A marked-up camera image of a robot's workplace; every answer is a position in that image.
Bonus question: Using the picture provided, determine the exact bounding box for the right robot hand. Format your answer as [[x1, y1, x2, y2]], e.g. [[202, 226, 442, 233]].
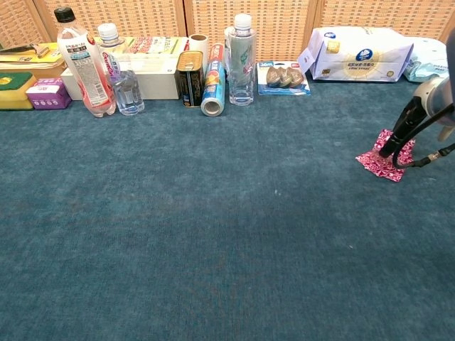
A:
[[378, 76, 445, 158]]

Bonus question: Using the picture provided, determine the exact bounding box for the pink patterned square tile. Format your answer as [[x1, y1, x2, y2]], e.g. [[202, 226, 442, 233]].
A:
[[355, 148, 406, 183], [372, 129, 417, 168]]

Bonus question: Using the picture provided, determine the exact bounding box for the light blue wet wipes pack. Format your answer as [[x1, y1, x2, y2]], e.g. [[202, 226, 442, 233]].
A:
[[402, 36, 452, 85]]

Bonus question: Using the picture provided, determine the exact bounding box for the white tissue pack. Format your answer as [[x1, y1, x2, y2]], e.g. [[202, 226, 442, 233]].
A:
[[297, 26, 415, 83]]

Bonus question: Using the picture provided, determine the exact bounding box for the blue blister pack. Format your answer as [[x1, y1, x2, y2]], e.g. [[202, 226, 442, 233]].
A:
[[257, 60, 312, 97]]

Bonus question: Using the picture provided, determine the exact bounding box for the woven folding screen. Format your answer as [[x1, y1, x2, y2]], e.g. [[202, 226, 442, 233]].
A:
[[0, 0, 455, 63]]

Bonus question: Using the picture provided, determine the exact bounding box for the tall clear bottle white cap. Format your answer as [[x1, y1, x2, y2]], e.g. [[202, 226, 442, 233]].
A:
[[226, 13, 257, 107]]

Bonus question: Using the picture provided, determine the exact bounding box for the blue plastic wrap roll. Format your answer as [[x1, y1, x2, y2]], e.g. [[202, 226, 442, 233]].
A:
[[200, 43, 227, 117]]

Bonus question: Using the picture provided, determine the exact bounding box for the black and gold tin can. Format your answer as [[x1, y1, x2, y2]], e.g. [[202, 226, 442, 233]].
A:
[[173, 50, 205, 107]]

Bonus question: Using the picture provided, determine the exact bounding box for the white paper roll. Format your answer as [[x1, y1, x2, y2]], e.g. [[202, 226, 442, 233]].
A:
[[188, 33, 210, 67]]

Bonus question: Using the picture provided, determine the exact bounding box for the teal table mat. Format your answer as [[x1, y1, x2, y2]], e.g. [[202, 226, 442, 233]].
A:
[[0, 76, 455, 341]]

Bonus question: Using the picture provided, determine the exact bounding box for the long white box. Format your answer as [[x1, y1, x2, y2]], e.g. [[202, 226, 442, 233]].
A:
[[60, 62, 181, 102]]

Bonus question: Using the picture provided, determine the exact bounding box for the small water bottle purple label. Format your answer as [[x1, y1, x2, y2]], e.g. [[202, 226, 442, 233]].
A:
[[97, 23, 146, 117]]

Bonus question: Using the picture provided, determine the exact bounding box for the pink drink bottle black cap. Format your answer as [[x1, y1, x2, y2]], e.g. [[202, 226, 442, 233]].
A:
[[53, 6, 117, 118]]

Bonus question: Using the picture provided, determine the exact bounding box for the small purple box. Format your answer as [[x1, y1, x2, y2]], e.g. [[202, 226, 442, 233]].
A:
[[25, 77, 73, 110]]

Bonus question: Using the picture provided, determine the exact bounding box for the flat brown cardboard box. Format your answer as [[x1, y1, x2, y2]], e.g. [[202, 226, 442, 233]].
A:
[[30, 65, 67, 81]]

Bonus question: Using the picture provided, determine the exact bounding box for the green and yellow scouring sponge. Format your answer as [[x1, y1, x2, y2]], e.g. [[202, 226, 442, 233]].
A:
[[0, 72, 38, 111]]

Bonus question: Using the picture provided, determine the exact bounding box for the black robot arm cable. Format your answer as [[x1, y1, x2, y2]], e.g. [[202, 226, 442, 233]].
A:
[[392, 102, 455, 170]]

